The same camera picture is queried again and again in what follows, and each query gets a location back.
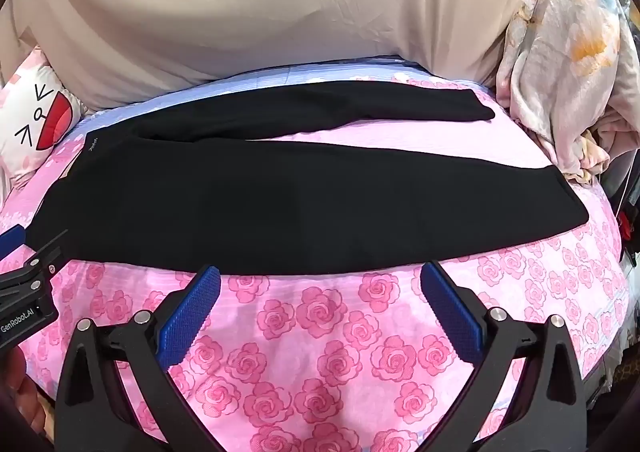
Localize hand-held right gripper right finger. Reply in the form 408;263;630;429
420;260;587;452

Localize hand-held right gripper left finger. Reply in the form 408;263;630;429
55;265;222;452

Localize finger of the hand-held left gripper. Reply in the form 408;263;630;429
0;230;69;293
0;226;27;259

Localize black pants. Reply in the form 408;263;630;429
27;80;591;279

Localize person's left hand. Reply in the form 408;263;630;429
0;347;53;440

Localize pink rose bed sheet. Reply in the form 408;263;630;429
0;62;632;452

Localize white cat face pillow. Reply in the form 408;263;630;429
0;48;87;189

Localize dark object with red part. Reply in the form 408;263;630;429
597;129;640;283

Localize pale floral blanket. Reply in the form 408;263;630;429
495;0;637;189

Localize beige padded headboard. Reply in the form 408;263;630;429
0;0;547;108

